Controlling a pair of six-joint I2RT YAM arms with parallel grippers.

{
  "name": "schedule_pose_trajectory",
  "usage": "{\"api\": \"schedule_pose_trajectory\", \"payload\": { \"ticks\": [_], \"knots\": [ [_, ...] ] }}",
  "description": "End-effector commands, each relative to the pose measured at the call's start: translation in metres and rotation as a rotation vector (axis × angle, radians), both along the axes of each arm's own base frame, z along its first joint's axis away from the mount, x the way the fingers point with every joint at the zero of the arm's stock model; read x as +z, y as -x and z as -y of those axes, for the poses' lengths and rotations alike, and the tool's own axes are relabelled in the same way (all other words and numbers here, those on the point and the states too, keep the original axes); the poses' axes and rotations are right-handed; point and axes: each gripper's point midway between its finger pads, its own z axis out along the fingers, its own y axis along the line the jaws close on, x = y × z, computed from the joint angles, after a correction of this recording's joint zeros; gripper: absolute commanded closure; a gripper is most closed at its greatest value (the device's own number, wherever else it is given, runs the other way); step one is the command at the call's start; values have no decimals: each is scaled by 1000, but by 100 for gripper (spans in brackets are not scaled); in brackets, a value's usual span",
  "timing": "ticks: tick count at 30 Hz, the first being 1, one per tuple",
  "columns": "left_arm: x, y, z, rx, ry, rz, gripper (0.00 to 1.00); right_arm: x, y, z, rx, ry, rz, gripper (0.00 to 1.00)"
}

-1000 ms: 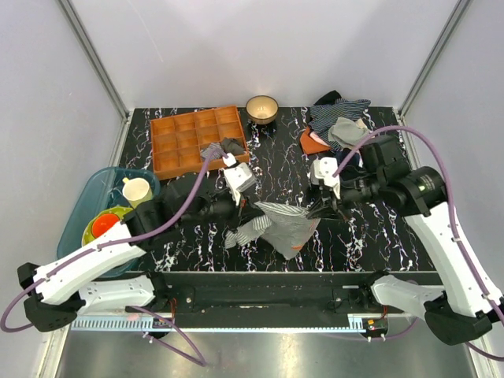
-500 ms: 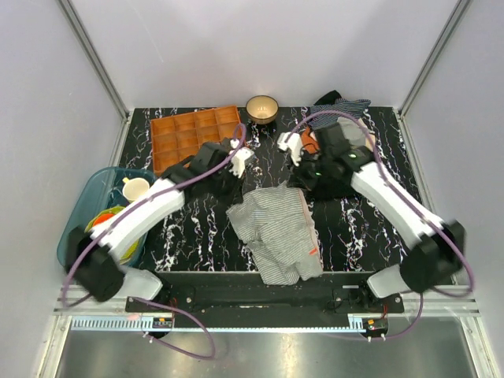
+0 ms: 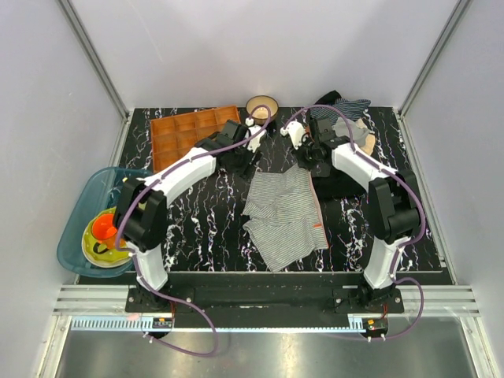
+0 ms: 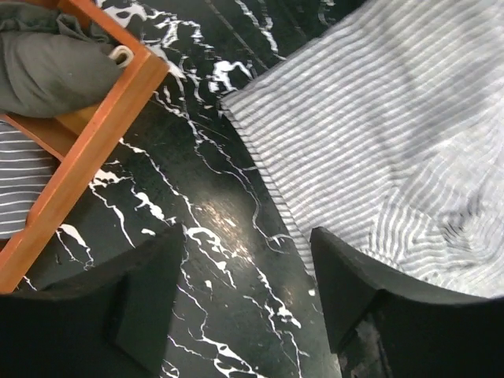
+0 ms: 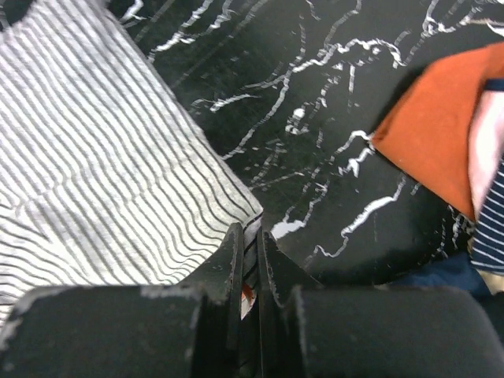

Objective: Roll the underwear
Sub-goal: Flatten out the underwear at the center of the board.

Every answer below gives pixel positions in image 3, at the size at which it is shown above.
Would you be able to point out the orange cup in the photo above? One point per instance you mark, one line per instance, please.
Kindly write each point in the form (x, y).
(103, 230)

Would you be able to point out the navy striped garment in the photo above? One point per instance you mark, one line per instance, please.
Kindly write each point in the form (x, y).
(351, 109)

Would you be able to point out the green dotted plate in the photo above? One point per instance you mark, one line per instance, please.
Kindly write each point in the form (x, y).
(98, 254)

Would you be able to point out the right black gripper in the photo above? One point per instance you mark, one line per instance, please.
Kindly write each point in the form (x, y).
(311, 165)

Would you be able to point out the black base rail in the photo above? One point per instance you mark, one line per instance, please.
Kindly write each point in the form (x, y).
(265, 300)

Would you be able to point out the teal plastic bin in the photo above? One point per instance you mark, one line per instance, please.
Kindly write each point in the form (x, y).
(101, 192)

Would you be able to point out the beige ceramic bowl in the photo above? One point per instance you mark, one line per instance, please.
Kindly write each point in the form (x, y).
(262, 108)

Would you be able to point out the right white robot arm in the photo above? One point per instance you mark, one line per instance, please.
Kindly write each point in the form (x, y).
(395, 214)

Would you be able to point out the orange compartment tray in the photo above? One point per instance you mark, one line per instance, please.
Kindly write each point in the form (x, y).
(172, 137)

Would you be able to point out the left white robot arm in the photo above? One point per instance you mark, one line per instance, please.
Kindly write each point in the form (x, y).
(141, 215)

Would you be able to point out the beige garment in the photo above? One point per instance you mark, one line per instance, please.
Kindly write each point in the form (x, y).
(369, 144)

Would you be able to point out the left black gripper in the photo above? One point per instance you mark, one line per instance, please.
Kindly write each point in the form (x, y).
(245, 172)

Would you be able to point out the grey striped underwear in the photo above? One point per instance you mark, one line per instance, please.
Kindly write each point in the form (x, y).
(285, 221)

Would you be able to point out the grey garment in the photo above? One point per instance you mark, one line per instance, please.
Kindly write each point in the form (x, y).
(357, 128)

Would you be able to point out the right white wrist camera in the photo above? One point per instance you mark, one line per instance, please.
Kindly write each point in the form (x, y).
(295, 131)

